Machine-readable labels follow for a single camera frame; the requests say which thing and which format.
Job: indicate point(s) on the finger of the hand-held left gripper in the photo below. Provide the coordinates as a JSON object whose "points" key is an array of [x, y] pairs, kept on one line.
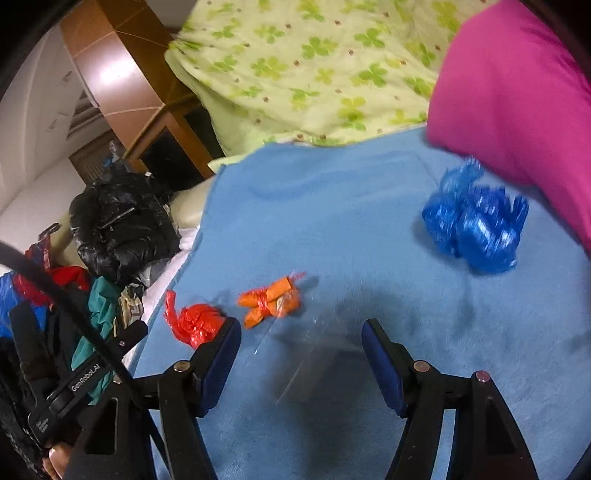
{"points": [[129, 337]]}

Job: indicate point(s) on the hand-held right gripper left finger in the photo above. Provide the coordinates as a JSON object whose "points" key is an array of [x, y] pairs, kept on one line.
{"points": [[221, 369]]}

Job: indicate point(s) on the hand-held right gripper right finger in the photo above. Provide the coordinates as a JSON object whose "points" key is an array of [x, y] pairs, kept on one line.
{"points": [[383, 369]]}

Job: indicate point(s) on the knotted red plastic bag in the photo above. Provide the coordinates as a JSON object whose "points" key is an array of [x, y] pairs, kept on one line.
{"points": [[198, 323]]}

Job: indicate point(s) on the clear plastic film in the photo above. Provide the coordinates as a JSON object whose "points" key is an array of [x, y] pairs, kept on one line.
{"points": [[314, 364]]}

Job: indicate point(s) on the orange wrapper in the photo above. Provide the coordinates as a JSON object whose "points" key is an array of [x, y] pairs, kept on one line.
{"points": [[268, 300]]}

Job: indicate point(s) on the blue plastic bag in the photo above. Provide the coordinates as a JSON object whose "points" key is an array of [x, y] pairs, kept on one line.
{"points": [[475, 226]]}

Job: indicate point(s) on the person's left hand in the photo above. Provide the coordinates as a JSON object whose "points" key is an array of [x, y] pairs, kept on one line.
{"points": [[57, 461]]}

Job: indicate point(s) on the teal jacket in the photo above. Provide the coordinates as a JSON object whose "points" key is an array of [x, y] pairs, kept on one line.
{"points": [[101, 300]]}

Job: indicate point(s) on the black clothing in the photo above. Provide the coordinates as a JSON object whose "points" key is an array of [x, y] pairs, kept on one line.
{"points": [[69, 332]]}

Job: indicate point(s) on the red cloth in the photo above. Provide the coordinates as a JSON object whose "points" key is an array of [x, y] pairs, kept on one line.
{"points": [[64, 277]]}

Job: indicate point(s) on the blue cloth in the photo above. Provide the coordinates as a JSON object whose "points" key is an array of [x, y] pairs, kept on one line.
{"points": [[9, 304]]}

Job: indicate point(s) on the black puffer jacket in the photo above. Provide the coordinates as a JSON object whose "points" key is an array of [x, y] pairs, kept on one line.
{"points": [[120, 230]]}

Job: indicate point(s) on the blue blanket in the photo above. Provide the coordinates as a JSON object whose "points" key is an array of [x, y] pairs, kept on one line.
{"points": [[351, 230]]}

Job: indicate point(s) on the cream cushion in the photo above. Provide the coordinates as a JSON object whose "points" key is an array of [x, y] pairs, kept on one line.
{"points": [[194, 207]]}

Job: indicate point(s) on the dark lattice door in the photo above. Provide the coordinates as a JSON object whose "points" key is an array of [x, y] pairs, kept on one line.
{"points": [[92, 159]]}

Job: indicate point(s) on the low wooden cabinet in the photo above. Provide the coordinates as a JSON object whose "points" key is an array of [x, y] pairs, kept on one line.
{"points": [[178, 117]]}

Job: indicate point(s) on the tall wooden wardrobe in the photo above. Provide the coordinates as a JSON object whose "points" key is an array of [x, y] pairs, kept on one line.
{"points": [[115, 69]]}

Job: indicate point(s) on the pink pillow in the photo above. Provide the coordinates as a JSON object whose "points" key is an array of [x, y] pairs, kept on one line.
{"points": [[508, 92]]}

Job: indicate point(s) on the green clover print quilt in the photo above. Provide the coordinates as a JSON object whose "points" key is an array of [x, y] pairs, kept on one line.
{"points": [[300, 69]]}

